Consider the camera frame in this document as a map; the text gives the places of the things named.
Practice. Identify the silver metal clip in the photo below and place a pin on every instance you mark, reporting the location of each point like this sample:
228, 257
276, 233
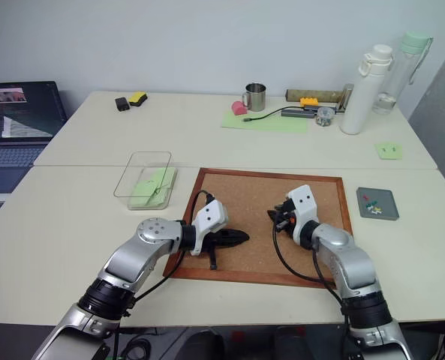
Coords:
346, 97

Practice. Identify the pink rounded block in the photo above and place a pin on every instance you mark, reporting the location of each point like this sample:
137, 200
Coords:
239, 108

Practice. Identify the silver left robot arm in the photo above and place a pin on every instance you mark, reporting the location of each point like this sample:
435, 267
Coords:
152, 233

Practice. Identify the clear bottle green lid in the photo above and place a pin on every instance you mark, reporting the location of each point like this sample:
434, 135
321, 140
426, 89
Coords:
398, 75

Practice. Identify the green sticky note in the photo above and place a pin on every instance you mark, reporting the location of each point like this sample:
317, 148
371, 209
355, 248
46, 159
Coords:
389, 154
147, 195
164, 175

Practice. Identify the dark open laptop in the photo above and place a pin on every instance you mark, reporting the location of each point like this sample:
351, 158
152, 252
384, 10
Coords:
15, 112

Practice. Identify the metal mug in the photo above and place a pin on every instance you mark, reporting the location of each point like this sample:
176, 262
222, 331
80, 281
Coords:
256, 97

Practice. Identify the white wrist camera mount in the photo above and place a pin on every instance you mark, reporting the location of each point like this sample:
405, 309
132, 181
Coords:
304, 206
211, 215

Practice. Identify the grey square tray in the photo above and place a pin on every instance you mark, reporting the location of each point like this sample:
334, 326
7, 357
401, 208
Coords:
385, 198

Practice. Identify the large green paper sheet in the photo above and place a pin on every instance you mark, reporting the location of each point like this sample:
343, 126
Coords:
274, 123

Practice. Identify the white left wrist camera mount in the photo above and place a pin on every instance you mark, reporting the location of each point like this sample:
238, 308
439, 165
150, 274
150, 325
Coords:
211, 215

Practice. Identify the small black box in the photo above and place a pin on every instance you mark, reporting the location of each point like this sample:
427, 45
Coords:
122, 104

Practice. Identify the yellow toy brick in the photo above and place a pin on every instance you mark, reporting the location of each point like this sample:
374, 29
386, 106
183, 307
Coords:
311, 101

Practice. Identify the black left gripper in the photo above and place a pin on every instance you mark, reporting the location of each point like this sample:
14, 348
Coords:
216, 240

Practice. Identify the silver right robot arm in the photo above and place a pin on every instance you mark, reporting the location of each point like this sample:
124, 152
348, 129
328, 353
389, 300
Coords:
342, 243

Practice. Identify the wood framed cork board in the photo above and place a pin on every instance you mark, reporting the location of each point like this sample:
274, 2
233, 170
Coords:
252, 198

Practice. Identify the white water bottle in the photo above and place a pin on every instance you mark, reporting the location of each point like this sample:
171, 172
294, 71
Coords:
361, 93

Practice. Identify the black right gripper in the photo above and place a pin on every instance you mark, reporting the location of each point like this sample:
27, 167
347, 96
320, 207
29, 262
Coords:
286, 219

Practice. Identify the round clear pushpin jar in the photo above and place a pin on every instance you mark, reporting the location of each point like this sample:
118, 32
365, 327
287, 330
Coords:
325, 117

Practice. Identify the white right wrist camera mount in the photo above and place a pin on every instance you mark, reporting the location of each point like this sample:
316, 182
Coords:
304, 206

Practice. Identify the clear plastic box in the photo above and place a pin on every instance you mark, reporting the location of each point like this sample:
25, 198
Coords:
132, 176

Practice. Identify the yellow black board eraser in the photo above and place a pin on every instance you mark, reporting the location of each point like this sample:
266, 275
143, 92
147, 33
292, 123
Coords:
137, 98

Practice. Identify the grey usb hub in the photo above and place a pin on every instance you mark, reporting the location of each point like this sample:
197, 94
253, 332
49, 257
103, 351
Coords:
299, 112

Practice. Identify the rolled cork sheet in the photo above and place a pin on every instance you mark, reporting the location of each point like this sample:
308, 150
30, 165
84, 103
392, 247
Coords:
312, 93

